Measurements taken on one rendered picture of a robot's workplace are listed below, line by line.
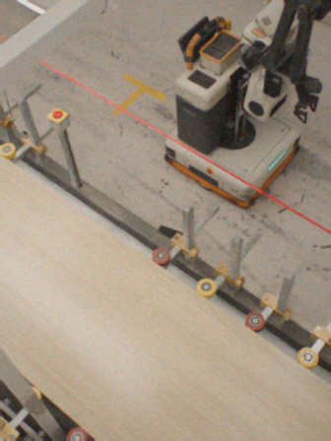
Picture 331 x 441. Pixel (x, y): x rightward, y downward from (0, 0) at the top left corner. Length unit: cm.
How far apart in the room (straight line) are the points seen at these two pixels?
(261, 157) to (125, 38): 175
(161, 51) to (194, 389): 306
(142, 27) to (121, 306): 300
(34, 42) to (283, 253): 276
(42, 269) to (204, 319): 74
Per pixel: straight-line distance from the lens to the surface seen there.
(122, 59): 485
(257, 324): 255
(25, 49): 122
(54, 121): 280
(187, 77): 350
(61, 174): 327
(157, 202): 394
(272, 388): 246
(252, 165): 376
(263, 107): 342
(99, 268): 269
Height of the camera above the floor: 323
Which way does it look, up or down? 57 degrees down
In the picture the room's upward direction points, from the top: 5 degrees counter-clockwise
